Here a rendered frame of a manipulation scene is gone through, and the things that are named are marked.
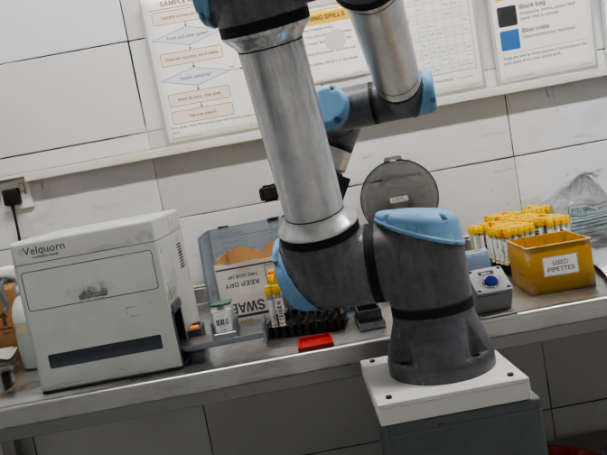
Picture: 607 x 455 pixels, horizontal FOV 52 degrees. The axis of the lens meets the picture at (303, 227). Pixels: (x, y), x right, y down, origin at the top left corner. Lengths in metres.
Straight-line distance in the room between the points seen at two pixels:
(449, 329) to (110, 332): 0.67
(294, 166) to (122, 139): 1.12
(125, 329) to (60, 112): 0.86
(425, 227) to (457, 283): 0.09
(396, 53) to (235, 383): 0.66
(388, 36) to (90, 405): 0.85
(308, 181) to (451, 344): 0.29
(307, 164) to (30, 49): 1.30
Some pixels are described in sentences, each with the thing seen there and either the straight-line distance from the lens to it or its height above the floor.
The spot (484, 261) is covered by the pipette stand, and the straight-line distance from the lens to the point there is 1.36.
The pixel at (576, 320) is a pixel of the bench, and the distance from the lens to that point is 1.29.
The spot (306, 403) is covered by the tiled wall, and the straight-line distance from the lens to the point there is 1.95.
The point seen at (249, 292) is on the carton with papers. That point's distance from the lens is 1.50.
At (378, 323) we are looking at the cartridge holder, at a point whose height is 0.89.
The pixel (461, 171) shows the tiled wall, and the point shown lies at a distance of 1.88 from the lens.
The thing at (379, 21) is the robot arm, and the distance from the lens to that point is 0.86.
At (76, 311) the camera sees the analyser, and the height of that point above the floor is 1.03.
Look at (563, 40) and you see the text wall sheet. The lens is 2.00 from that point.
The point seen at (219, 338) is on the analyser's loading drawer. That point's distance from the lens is 1.24.
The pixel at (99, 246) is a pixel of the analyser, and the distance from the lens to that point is 1.23.
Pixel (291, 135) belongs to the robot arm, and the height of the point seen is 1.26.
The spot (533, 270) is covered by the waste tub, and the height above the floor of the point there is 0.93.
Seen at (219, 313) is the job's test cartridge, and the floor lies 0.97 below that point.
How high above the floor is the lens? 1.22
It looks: 6 degrees down
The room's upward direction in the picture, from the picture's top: 10 degrees counter-clockwise
